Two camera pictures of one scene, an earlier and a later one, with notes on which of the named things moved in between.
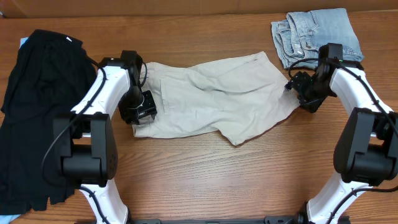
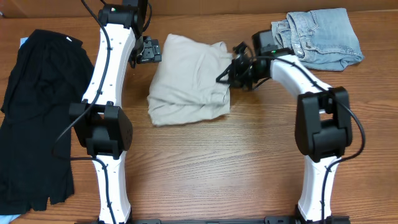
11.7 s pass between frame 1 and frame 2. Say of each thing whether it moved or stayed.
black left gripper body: moved
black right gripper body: moved
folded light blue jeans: stayed
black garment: stayed
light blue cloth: stayed
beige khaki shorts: moved
